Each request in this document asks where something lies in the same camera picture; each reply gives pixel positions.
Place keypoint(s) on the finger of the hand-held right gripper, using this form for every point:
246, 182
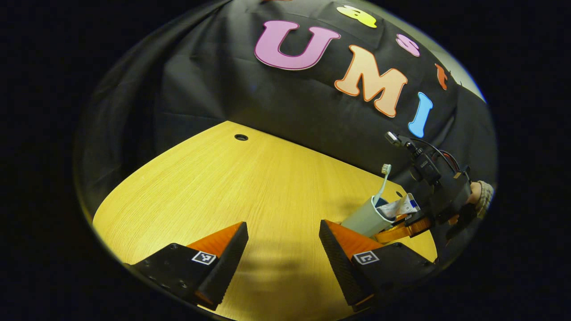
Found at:
401, 229

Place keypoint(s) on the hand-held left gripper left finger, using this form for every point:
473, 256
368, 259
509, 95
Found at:
232, 258

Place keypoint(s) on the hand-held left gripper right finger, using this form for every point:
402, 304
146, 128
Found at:
339, 263

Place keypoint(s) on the white toothpaste tube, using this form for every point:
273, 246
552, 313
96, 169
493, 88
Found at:
401, 207

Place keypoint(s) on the light blue toothbrush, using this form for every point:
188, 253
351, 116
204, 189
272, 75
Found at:
383, 183

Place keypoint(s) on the wooden desktop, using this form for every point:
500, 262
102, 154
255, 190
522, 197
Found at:
223, 187

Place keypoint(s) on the black backdrop cloth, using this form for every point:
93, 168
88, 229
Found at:
214, 89

